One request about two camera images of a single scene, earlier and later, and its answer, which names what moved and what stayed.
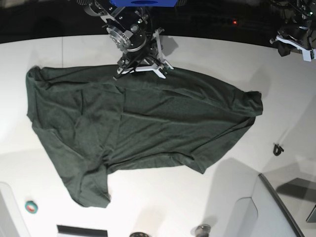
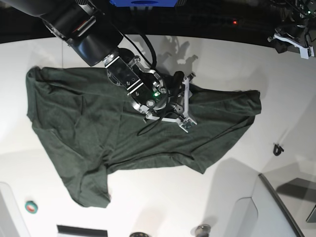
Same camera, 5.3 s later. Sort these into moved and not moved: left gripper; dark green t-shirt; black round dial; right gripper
Moved: left gripper
Not moved: right gripper; black round dial; dark green t-shirt
